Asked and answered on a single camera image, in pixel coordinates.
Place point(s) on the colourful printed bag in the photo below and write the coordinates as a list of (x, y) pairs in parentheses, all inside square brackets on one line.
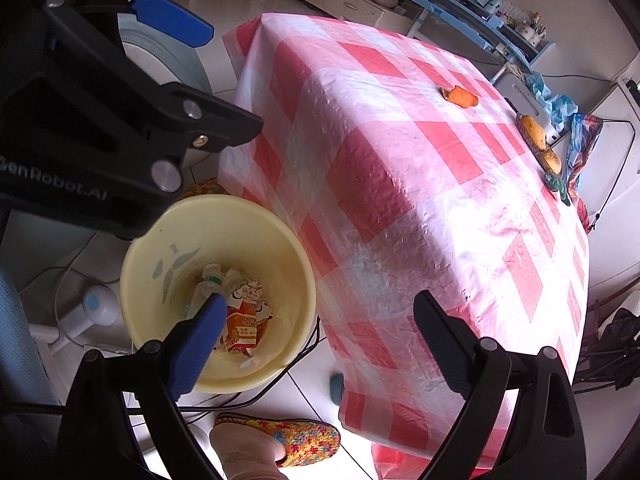
[(582, 145)]

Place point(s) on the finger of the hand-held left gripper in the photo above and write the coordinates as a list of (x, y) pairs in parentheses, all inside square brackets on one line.
[(172, 16), (220, 122)]

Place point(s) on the pink checked tablecloth table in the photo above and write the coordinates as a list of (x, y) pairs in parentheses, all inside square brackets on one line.
[(390, 185)]

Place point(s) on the yellow plastic bucket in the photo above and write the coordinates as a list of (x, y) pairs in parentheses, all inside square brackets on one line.
[(260, 240)]

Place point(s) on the white chair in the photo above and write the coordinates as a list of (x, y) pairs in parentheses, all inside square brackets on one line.
[(520, 92)]

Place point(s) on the green crumpled wrapper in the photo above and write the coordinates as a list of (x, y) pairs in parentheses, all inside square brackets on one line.
[(556, 184)]

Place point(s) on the orange peel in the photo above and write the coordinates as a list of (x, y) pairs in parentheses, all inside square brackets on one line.
[(457, 96)]

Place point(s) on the pale blue cloth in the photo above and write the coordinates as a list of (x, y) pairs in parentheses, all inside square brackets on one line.
[(20, 340)]

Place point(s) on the grey blue round stool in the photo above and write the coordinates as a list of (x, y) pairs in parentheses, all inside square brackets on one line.
[(160, 60)]

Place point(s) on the clear plastic bottle green label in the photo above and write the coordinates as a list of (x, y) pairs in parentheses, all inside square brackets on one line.
[(210, 285)]

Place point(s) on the black folding chair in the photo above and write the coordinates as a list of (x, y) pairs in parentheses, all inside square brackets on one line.
[(615, 345)]

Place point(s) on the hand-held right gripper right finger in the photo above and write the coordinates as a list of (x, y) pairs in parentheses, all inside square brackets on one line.
[(442, 357)]

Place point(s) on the white side cabinet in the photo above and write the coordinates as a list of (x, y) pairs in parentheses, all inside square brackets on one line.
[(620, 200)]

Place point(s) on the blue shelf rack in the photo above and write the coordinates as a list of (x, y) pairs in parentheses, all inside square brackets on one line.
[(450, 2)]

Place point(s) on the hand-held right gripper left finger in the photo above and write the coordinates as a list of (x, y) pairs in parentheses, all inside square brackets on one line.
[(200, 345)]

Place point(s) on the colourful crochet slipper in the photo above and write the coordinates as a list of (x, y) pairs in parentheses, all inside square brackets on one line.
[(300, 440)]

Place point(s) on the person's dark clothing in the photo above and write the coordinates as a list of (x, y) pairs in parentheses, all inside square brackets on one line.
[(27, 442)]

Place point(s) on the person's leg in beige sock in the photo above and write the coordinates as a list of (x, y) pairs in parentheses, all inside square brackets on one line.
[(235, 452)]

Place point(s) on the red white snack wrapper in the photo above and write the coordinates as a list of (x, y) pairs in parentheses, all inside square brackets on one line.
[(245, 325)]

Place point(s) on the teal floor object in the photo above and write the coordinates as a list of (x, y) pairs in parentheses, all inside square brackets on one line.
[(336, 385)]

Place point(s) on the blue patterned cloth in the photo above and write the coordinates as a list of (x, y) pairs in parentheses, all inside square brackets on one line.
[(552, 102)]

